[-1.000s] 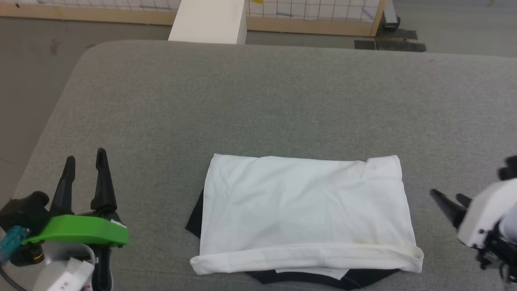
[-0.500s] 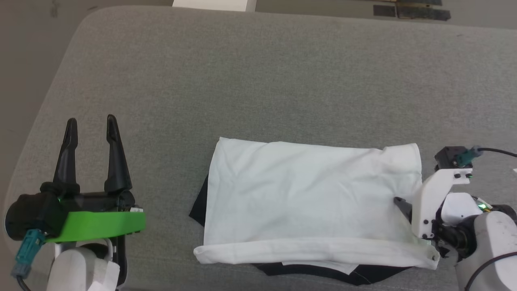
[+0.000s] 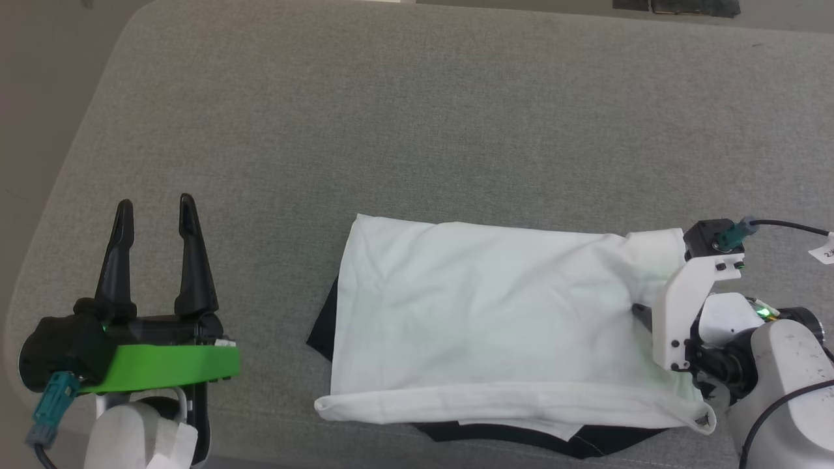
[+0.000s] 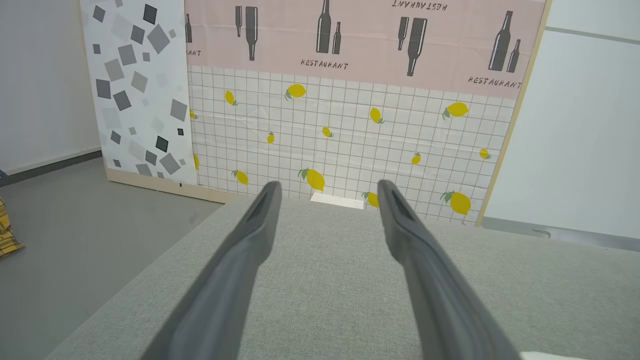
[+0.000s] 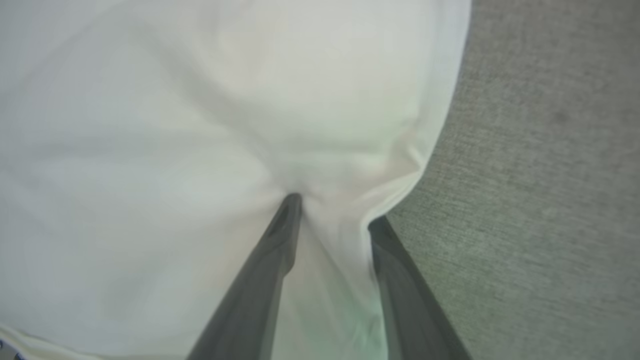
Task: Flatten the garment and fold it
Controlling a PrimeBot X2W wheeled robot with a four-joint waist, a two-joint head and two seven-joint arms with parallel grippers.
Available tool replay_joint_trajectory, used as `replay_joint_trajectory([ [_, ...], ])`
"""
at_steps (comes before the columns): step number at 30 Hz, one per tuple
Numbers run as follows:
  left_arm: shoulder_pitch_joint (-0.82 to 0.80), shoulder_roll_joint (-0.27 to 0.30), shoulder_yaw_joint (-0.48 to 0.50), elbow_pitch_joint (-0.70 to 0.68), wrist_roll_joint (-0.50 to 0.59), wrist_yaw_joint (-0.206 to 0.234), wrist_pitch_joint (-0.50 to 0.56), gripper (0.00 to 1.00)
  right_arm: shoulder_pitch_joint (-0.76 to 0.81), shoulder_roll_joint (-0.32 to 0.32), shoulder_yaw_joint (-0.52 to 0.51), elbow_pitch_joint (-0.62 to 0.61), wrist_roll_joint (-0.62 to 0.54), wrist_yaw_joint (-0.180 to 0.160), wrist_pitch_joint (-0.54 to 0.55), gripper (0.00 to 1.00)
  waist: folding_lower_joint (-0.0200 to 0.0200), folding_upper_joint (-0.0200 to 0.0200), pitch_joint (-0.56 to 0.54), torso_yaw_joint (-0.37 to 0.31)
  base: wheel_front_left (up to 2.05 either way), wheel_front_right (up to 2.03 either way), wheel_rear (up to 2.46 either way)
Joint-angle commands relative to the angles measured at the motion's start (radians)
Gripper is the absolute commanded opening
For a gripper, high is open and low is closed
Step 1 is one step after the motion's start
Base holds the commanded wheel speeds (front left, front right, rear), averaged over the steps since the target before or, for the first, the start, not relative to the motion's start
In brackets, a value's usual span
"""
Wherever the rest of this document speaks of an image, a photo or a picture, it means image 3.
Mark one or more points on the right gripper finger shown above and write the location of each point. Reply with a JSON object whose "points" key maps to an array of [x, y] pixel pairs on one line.
{"points": [[645, 316]]}

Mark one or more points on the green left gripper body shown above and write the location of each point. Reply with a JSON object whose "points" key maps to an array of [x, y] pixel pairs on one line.
{"points": [[169, 361]]}

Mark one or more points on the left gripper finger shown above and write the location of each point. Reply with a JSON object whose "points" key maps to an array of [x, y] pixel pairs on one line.
{"points": [[194, 273], [119, 273]]}

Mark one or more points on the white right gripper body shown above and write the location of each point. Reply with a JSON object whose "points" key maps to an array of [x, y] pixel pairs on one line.
{"points": [[677, 306]]}

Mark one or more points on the black and white shirt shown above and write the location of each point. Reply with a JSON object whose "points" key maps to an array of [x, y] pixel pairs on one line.
{"points": [[488, 312]]}

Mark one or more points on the grey fabric sofa cushion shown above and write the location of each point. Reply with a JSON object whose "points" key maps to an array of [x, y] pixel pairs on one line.
{"points": [[391, 98]]}

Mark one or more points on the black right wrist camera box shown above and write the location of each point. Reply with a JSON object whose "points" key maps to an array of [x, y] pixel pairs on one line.
{"points": [[700, 241]]}

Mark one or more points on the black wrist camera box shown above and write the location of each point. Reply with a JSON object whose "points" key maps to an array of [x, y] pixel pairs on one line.
{"points": [[700, 241], [52, 352]]}

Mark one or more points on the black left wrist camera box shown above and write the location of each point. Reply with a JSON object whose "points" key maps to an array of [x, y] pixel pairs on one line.
{"points": [[52, 352]]}

